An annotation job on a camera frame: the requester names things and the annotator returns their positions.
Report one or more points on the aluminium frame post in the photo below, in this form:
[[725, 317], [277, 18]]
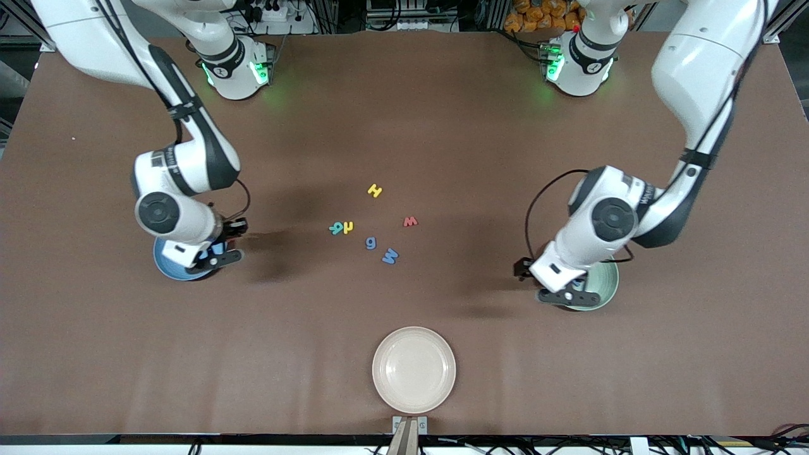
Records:
[[49, 43], [770, 36]]

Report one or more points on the equipment rack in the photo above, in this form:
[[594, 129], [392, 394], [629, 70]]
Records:
[[411, 16]]

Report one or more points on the blue letter g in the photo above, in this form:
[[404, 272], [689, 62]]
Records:
[[368, 244]]

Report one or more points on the blue uppercase letter M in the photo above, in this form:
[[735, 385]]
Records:
[[390, 256]]

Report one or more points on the green plate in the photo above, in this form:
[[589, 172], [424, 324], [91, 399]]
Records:
[[607, 284]]

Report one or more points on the beige plate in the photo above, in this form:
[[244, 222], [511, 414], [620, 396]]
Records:
[[414, 370]]

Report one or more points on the black table edge profile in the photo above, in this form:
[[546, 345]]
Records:
[[253, 438]]

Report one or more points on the teal letter R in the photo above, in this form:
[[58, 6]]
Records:
[[339, 226]]

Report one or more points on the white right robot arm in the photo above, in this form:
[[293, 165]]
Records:
[[95, 44]]

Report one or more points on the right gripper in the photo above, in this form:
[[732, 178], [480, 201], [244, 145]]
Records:
[[234, 229]]

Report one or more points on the white power strip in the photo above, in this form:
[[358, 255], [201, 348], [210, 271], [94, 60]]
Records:
[[278, 16]]

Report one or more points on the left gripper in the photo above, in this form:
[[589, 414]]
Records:
[[524, 268]]

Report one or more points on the blue plate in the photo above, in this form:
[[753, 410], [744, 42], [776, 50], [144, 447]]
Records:
[[165, 265]]

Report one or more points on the yellow lowercase letter h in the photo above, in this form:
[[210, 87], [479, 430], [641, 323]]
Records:
[[349, 226]]

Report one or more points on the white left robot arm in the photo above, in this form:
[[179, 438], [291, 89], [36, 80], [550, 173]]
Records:
[[695, 63]]

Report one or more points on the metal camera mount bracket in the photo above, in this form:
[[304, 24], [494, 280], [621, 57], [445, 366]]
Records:
[[404, 442]]

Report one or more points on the red letter w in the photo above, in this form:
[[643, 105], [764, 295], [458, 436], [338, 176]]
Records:
[[411, 222]]

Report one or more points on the orange items bag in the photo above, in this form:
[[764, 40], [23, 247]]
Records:
[[537, 16]]

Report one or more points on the yellow uppercase letter H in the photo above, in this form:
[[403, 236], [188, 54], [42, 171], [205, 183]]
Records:
[[375, 190]]

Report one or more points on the brown table cover sheet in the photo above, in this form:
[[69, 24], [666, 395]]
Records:
[[404, 126]]

